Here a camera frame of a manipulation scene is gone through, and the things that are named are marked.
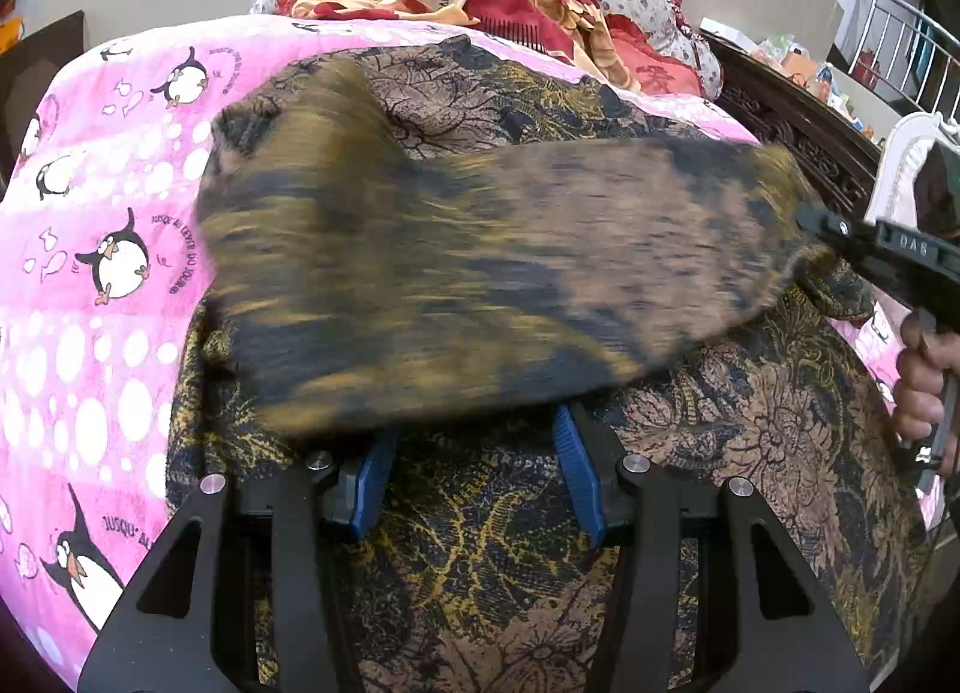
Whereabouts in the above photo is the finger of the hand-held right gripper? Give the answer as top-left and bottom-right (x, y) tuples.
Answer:
(793, 204), (876, 283)

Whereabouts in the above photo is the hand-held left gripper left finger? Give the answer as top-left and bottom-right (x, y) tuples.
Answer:
(77, 430), (400, 693)

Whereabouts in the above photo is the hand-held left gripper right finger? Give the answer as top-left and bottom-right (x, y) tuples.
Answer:
(553, 404), (872, 693)

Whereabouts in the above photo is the brown yellow floral garment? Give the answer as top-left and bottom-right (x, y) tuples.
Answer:
(161, 37), (938, 693)

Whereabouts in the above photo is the person's right hand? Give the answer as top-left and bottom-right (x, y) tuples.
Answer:
(895, 313), (960, 470)

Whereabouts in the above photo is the dark carved wooden headboard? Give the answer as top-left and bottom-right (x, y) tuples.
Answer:
(701, 29), (884, 215)

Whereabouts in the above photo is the white ornate chair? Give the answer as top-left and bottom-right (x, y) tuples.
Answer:
(862, 112), (960, 244)

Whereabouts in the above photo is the clutter on side table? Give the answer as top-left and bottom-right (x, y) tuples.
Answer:
(748, 31), (880, 140)

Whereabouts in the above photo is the metal railing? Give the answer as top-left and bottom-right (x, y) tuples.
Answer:
(853, 0), (960, 125)

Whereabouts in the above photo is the pink penguin print blanket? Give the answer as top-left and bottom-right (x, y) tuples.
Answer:
(0, 14), (947, 690)

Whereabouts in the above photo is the dark wooden cabinet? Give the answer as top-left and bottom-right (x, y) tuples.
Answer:
(0, 10), (87, 165)

